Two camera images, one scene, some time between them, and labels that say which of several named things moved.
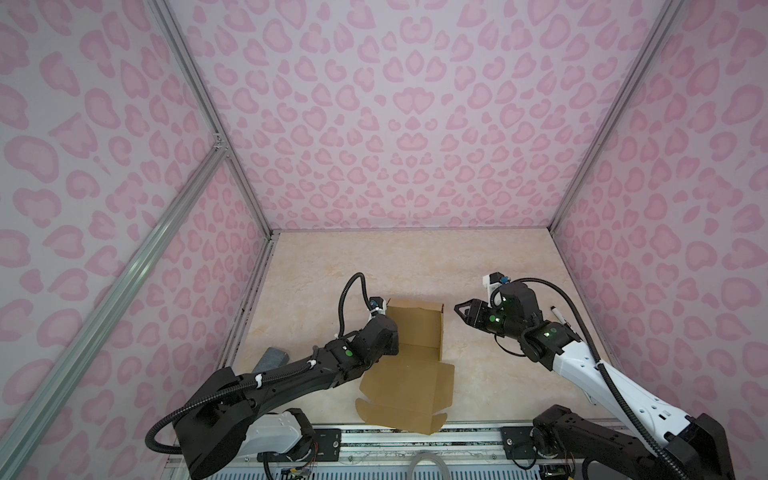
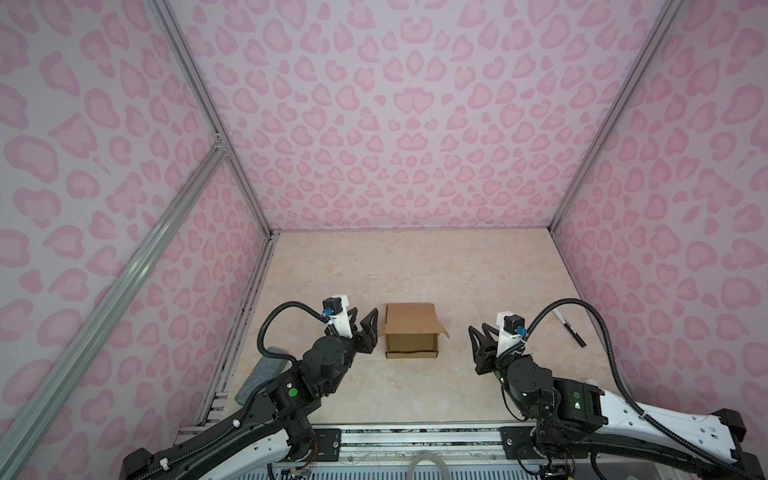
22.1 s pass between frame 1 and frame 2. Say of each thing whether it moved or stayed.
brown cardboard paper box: moved
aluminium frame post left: stayed
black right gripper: moved
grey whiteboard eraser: stayed
